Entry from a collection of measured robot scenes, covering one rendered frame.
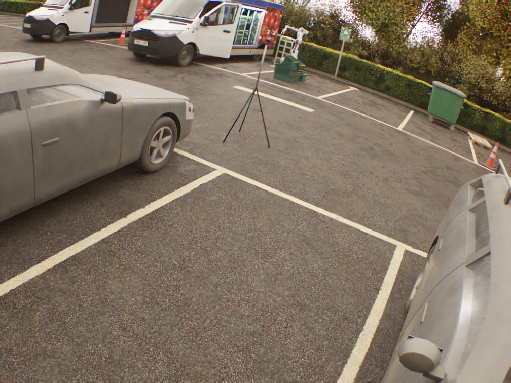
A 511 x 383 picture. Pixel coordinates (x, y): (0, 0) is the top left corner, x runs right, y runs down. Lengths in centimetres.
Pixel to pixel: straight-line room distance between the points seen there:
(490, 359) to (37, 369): 235
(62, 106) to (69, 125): 19
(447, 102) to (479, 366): 1253
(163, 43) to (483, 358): 1046
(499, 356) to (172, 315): 215
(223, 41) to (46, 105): 863
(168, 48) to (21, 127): 825
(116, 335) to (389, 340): 203
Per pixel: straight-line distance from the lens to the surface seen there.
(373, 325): 331
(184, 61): 1168
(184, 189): 447
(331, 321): 318
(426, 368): 151
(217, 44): 1154
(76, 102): 356
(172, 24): 1141
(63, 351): 261
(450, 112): 1380
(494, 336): 165
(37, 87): 337
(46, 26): 1525
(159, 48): 1105
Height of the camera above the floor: 203
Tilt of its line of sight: 25 degrees down
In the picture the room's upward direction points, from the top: 14 degrees clockwise
